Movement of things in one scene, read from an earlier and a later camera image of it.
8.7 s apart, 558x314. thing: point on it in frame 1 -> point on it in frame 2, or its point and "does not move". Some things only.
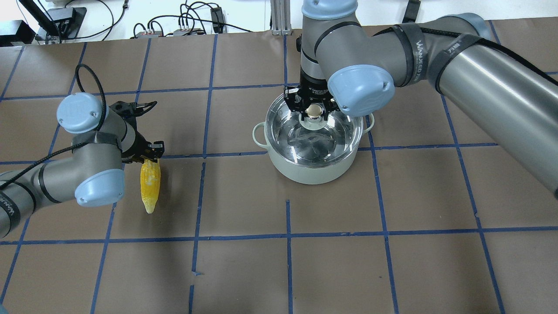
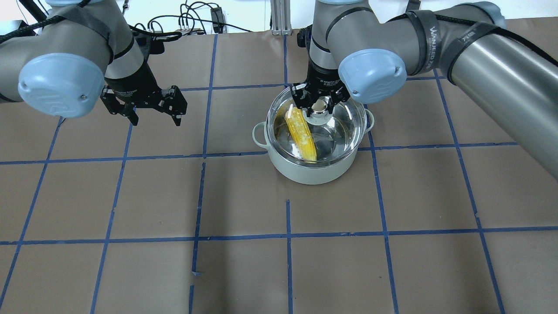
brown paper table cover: x=436 y=217 does not move
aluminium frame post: x=280 y=17 does not move
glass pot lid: x=311 y=140 does not move
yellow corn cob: x=150 y=176 -> x=302 y=133
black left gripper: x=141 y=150 -> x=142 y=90
